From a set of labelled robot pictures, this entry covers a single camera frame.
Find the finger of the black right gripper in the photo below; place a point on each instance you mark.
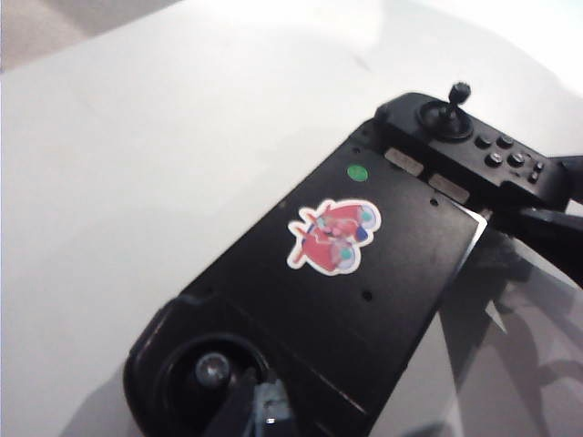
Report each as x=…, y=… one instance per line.
x=546, y=232
x=576, y=177

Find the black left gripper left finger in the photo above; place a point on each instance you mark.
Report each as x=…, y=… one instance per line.
x=239, y=414

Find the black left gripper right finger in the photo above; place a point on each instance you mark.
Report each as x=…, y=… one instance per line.
x=271, y=412

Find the black remote control with sticker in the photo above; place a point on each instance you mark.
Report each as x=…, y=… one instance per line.
x=319, y=296

